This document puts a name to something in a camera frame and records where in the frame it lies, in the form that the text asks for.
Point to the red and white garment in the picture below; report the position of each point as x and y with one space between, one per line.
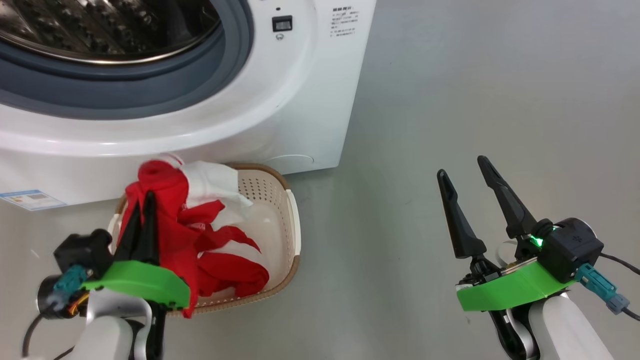
175 225

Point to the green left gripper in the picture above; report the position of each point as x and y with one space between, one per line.
140 282

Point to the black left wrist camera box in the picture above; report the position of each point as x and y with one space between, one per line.
85 250

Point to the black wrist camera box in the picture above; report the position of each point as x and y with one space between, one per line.
85 250
572 247

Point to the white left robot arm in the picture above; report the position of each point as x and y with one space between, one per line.
110 330

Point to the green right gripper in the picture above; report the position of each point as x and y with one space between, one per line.
510 292

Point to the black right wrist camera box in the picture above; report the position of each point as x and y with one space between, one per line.
572 247

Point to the cream plastic laundry basket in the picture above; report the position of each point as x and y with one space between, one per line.
280 225

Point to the blue energy label sticker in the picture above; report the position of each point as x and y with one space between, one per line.
32 200

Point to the white front-load washing machine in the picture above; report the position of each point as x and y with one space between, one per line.
300 100

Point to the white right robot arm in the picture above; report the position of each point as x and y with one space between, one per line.
565 330

